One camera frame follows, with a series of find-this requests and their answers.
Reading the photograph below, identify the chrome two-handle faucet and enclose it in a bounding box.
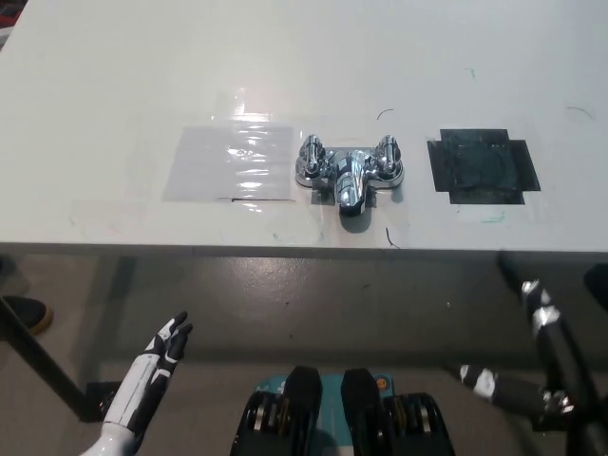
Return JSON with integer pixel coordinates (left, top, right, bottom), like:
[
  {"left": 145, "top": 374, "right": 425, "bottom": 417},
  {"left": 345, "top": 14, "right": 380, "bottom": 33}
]
[{"left": 293, "top": 133, "right": 408, "bottom": 215}]

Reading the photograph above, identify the black shoe tan sole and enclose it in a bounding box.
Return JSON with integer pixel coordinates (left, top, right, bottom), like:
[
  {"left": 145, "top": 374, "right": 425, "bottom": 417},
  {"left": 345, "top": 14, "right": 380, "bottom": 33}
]
[{"left": 0, "top": 294, "right": 54, "bottom": 336}]

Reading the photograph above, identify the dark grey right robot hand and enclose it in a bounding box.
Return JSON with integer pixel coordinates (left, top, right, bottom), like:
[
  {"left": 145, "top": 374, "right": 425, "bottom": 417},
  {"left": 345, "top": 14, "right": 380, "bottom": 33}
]
[{"left": 455, "top": 251, "right": 608, "bottom": 456}]

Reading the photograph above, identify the black tape patch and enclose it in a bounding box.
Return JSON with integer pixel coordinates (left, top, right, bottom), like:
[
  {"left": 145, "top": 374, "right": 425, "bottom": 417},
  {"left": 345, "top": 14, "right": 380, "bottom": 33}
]
[{"left": 426, "top": 127, "right": 542, "bottom": 206}]

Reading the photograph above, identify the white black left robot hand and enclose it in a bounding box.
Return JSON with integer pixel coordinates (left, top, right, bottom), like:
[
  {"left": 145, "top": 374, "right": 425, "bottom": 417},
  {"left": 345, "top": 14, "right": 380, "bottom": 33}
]
[{"left": 83, "top": 311, "right": 194, "bottom": 456}]

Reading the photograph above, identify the grey taped plastic sheet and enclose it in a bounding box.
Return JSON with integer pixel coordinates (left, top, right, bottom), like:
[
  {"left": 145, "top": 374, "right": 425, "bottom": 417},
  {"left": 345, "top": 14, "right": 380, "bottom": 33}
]
[{"left": 162, "top": 124, "right": 295, "bottom": 204}]

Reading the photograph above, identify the black table leg with foot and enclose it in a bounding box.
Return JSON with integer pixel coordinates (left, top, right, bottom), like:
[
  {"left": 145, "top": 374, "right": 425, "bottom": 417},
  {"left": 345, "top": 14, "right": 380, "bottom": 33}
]
[{"left": 0, "top": 296, "right": 123, "bottom": 423}]

